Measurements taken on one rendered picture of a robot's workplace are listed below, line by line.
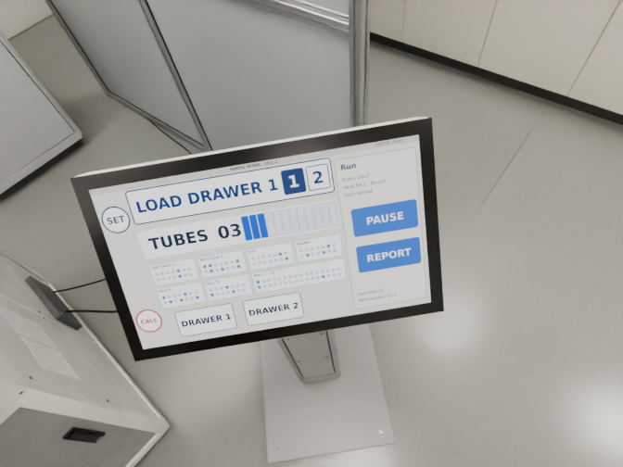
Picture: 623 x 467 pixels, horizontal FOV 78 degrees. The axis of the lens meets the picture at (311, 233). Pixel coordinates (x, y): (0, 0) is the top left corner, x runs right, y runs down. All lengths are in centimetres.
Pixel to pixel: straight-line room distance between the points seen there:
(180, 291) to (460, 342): 128
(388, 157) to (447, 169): 158
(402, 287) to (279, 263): 20
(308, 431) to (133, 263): 108
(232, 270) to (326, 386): 103
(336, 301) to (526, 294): 132
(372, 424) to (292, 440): 29
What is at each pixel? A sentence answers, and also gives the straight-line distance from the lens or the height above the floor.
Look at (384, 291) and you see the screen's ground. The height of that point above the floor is 100.
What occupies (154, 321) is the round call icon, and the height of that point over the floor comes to 101.
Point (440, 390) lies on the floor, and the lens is 164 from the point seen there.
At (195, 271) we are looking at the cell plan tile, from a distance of 63.
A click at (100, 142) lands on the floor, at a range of 276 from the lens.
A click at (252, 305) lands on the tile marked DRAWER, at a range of 64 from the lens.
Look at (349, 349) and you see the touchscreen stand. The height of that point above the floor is 4.
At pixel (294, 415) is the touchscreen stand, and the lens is 158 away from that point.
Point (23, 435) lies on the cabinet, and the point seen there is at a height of 67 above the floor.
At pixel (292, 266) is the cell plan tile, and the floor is 106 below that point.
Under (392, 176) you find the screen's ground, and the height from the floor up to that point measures 114.
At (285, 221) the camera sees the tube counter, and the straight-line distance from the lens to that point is 58.
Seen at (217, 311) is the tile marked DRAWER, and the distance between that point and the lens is 65.
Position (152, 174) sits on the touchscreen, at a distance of 60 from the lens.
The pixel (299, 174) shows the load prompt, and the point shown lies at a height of 116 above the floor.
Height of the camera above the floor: 159
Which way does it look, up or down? 58 degrees down
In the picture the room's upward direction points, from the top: 10 degrees counter-clockwise
